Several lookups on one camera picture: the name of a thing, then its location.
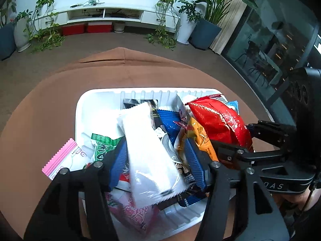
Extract orange snack packet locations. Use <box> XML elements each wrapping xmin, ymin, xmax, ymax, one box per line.
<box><xmin>175</xmin><ymin>117</ymin><xmax>221</xmax><ymax>168</ymax></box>

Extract pink pig snack packet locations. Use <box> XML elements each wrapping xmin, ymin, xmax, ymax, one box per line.
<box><xmin>42</xmin><ymin>138</ymin><xmax>161</xmax><ymax>234</ymax></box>

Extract tall plant in blue pot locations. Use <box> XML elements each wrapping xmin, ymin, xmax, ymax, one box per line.
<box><xmin>0</xmin><ymin>0</ymin><xmax>17</xmax><ymax>61</ymax></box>

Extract tangle of cables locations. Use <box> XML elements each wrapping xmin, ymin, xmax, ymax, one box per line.
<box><xmin>70</xmin><ymin>0</ymin><xmax>106</xmax><ymax>8</ymax></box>

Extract white plastic snack packet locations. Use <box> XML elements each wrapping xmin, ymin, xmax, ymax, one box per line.
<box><xmin>117</xmin><ymin>102</ymin><xmax>190</xmax><ymax>206</ymax></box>

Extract large leafy plant blue pot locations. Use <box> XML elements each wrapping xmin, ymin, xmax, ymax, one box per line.
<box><xmin>189</xmin><ymin>0</ymin><xmax>259</xmax><ymax>51</ymax></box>

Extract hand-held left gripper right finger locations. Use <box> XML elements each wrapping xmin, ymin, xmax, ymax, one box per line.
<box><xmin>184</xmin><ymin>138</ymin><xmax>290</xmax><ymax>241</ymax></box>

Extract white television cabinet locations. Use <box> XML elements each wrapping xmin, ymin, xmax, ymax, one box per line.
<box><xmin>33</xmin><ymin>4</ymin><xmax>181</xmax><ymax>31</ymax></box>

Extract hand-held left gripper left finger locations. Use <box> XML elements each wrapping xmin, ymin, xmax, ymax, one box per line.
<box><xmin>24</xmin><ymin>137</ymin><xmax>128</xmax><ymax>241</ymax></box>

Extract glass sliding door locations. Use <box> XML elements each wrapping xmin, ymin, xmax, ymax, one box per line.
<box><xmin>223</xmin><ymin>0</ymin><xmax>321</xmax><ymax>106</ymax></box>

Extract black snack packet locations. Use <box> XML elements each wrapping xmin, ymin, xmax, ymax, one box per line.
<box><xmin>122</xmin><ymin>98</ymin><xmax>161</xmax><ymax>131</ymax></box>

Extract white foam tray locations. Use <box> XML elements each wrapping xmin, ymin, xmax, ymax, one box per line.
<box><xmin>75</xmin><ymin>88</ymin><xmax>240</xmax><ymax>234</ymax></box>

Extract bushy plant in white pot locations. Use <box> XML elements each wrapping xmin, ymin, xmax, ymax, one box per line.
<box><xmin>177</xmin><ymin>0</ymin><xmax>203</xmax><ymax>45</ymax></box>

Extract trailing vine plant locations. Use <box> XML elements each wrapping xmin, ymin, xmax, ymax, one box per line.
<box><xmin>29</xmin><ymin>0</ymin><xmax>66</xmax><ymax>53</ymax></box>
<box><xmin>145</xmin><ymin>0</ymin><xmax>180</xmax><ymax>49</ymax></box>

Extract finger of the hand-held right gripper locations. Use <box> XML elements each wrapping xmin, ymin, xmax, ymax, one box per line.
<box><xmin>248</xmin><ymin>120</ymin><xmax>298</xmax><ymax>148</ymax></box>
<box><xmin>211</xmin><ymin>140</ymin><xmax>254</xmax><ymax>171</ymax></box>

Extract silver foil packet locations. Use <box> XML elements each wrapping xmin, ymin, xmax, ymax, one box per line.
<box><xmin>163</xmin><ymin>133</ymin><xmax>181</xmax><ymax>161</ymax></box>

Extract light blue snack bag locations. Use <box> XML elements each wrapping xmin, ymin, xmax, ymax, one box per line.
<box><xmin>224</xmin><ymin>100</ymin><xmax>239</xmax><ymax>114</ymax></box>

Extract person's dark clothing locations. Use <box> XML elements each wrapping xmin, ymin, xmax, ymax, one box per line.
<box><xmin>269</xmin><ymin>188</ymin><xmax>321</xmax><ymax>241</ymax></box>

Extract red chip bag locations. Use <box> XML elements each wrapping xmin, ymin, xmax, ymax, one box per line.
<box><xmin>185</xmin><ymin>94</ymin><xmax>254</xmax><ymax>153</ymax></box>

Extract small plant in white pot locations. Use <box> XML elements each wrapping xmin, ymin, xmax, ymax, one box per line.
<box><xmin>12</xmin><ymin>10</ymin><xmax>32</xmax><ymax>52</ymax></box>

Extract white crinkled wrapper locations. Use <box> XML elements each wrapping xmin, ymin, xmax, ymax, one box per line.
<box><xmin>177</xmin><ymin>94</ymin><xmax>198</xmax><ymax>113</ymax></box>

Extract red white snack packet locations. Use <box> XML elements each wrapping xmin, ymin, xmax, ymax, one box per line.
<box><xmin>117</xmin><ymin>172</ymin><xmax>131</xmax><ymax>190</ymax></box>

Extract green snack packet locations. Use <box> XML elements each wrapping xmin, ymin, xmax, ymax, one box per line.
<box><xmin>91</xmin><ymin>133</ymin><xmax>121</xmax><ymax>162</ymax></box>

